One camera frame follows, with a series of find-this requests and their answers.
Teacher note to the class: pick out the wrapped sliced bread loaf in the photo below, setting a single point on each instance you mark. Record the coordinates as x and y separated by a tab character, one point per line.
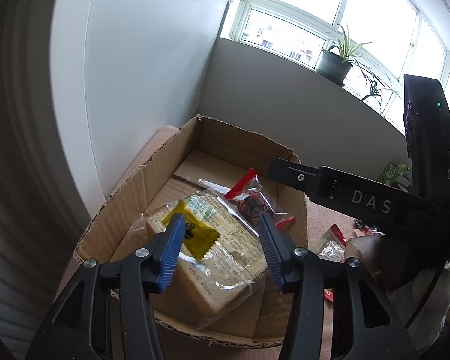
217	270

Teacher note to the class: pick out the pink blanket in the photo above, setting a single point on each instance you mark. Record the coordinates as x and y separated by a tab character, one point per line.
315	213

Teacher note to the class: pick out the potted spider plant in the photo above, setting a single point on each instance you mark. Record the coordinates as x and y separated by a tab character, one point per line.
333	65

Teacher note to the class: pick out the red white snack packet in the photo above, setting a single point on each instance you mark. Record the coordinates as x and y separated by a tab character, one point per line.
332	245

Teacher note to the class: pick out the small red snack packet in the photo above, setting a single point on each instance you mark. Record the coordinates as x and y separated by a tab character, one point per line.
329	294

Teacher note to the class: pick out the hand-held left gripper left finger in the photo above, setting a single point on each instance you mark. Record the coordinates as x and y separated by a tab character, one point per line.
172	247

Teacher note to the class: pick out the red clear candy packet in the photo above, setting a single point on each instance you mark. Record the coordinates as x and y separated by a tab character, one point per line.
251	204

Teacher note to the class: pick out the green drink carton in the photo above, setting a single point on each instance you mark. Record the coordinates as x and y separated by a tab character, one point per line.
390	170

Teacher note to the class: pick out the person's right forearm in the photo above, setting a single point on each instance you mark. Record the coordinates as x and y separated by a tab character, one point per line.
435	296

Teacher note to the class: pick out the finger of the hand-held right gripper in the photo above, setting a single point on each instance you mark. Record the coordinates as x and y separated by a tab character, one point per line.
292	174

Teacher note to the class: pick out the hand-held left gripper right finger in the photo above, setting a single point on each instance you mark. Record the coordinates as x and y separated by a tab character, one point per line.
272	247

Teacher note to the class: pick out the dark wrapped candies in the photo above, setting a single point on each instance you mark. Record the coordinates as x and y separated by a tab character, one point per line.
362	227

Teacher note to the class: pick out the brown cardboard box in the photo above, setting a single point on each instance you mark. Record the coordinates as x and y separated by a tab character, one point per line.
217	138

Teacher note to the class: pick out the yellow snack packet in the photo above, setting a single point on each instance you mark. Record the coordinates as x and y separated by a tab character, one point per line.
202	238

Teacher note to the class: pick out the person's right hand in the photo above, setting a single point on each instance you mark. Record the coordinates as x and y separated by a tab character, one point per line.
363	249

